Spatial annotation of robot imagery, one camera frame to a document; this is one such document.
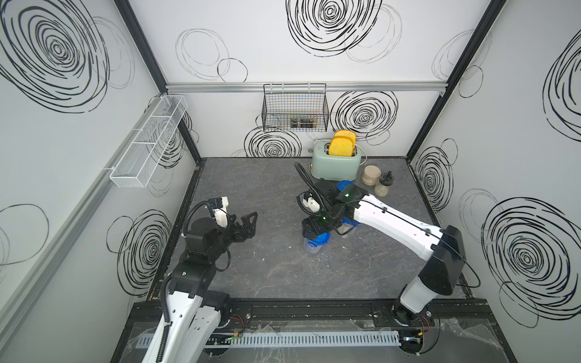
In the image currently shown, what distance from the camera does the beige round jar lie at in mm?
1072

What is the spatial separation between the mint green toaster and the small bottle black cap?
11 centimetres

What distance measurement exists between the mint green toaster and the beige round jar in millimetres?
33

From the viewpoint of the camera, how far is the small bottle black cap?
1.00m

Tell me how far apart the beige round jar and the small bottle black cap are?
0.03m

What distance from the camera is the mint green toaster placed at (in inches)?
40.6
